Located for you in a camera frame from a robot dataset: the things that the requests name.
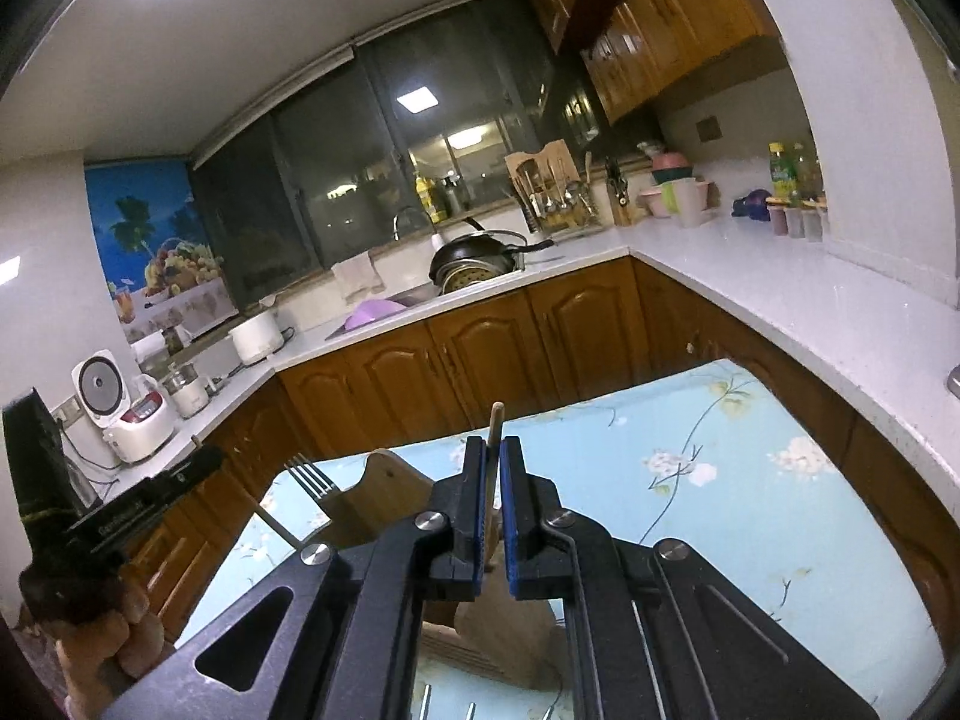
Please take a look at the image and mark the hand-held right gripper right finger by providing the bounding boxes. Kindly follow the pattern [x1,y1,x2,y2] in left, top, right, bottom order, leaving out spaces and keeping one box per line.
[501,436,880,720]

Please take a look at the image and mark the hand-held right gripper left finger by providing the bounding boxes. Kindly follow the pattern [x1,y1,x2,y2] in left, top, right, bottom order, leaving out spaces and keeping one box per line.
[101,436,485,720]

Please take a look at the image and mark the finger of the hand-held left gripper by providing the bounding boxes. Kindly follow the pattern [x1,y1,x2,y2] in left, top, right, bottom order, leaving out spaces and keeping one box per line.
[148,446,227,500]

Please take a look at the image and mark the wooden chopstick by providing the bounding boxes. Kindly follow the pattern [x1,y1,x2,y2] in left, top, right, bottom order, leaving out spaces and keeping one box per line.
[480,401,505,575]
[191,435,303,550]

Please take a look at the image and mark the wooden utensil holder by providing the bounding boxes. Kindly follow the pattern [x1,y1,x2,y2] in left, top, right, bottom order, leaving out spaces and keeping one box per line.
[326,448,567,691]

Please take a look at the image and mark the person's left hand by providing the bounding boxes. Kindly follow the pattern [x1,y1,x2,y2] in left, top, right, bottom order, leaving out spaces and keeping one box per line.
[49,585,166,720]

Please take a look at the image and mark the steel kettle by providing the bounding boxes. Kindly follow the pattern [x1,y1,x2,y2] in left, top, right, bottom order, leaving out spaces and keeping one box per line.
[64,457,102,509]

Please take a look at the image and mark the white rice cooker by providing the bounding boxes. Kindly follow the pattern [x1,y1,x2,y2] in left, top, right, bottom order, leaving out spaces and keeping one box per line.
[71,349,177,466]

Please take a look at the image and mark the metal fork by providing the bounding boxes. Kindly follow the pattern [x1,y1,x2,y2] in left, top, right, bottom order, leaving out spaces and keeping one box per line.
[285,454,335,503]

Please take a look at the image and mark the white cooking pot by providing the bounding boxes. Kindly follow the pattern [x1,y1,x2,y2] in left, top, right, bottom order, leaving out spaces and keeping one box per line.
[227,311,290,367]

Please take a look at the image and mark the blue floral tablecloth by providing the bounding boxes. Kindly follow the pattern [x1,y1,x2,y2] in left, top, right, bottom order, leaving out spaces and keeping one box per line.
[172,360,946,720]

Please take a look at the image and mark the purple plastic basin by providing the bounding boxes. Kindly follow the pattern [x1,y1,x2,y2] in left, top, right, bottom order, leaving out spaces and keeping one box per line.
[343,298,410,331]

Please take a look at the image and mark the steel sink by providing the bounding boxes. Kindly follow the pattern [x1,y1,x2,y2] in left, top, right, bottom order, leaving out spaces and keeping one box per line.
[326,279,526,338]

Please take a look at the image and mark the perforated steamer pan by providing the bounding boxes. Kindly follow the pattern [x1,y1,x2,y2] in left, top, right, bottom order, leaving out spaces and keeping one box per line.
[439,259,518,295]

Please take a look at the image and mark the white dish towel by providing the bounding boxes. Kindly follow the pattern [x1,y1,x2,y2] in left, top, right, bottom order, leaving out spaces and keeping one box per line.
[330,251,387,305]

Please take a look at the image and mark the black wok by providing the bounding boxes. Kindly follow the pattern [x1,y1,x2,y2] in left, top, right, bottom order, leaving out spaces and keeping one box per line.
[429,216,556,282]

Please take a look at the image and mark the metal faucet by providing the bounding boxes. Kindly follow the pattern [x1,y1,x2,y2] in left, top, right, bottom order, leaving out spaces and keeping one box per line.
[391,204,440,245]

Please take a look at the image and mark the kitchen utensil rack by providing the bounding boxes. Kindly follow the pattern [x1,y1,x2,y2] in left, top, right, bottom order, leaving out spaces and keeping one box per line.
[517,165,601,235]

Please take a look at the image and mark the yellow bottle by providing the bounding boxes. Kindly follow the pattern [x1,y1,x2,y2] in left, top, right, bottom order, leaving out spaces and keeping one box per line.
[414,171,443,224]

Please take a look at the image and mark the knife block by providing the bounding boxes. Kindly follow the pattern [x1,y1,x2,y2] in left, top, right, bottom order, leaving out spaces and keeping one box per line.
[604,157,638,227]

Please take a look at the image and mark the dark kitchen window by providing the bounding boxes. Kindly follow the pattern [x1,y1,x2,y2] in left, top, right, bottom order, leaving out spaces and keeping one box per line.
[187,0,593,312]

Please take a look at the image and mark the wooden cutting board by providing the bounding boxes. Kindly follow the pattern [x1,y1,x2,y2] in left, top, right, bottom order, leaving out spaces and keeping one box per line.
[504,139,575,200]

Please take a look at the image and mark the stack of bowls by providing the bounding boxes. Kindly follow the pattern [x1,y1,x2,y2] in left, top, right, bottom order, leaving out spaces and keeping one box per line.
[637,141,695,185]

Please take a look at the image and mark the green label drink bottle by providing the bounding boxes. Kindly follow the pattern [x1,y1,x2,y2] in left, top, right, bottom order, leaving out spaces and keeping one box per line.
[769,141,803,203]

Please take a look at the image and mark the amber drink bottle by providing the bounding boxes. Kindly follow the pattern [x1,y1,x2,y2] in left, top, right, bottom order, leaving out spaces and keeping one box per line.
[795,142,824,200]

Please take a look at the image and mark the wooden upper cabinets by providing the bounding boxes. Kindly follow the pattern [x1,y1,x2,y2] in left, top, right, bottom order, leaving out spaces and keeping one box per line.
[502,0,785,125]

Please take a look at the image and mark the tropical fruit wall poster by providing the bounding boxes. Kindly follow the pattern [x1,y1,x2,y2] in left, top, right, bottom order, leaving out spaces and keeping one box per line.
[84,161,230,342]

